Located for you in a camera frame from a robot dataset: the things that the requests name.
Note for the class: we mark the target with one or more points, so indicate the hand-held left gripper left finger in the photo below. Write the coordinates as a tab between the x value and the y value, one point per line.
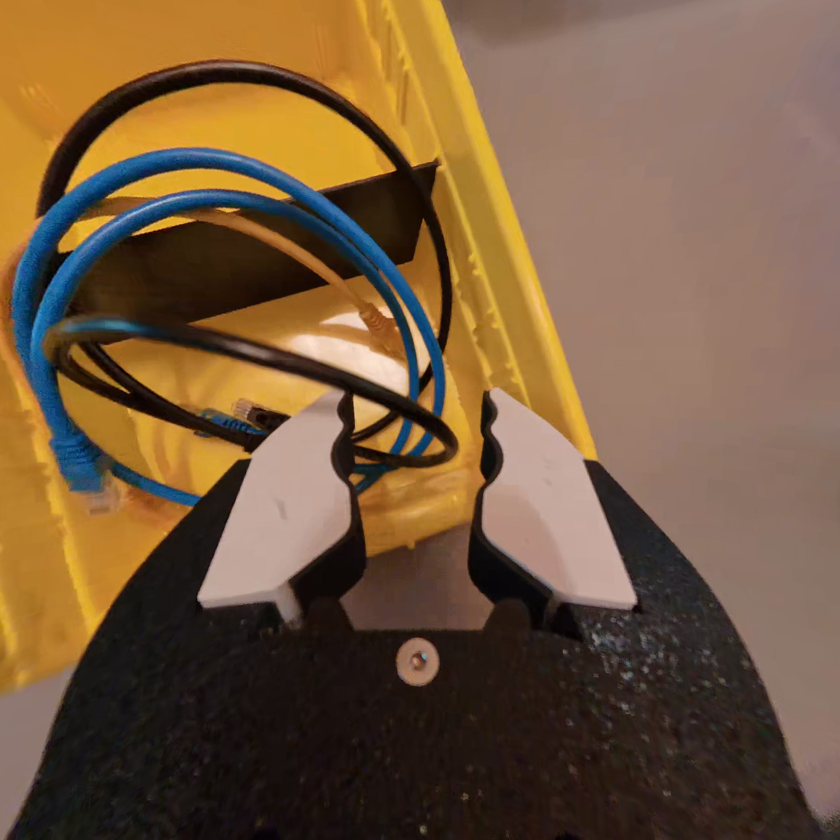
282	505

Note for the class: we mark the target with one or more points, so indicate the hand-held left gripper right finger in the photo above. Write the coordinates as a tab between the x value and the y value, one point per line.
551	512

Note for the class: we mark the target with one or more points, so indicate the yellow plastic bin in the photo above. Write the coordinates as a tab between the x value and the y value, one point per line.
197	33

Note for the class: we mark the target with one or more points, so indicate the grey desk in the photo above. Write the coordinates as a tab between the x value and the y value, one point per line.
689	262

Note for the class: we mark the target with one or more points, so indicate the black bin divider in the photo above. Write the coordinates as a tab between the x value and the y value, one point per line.
229	262

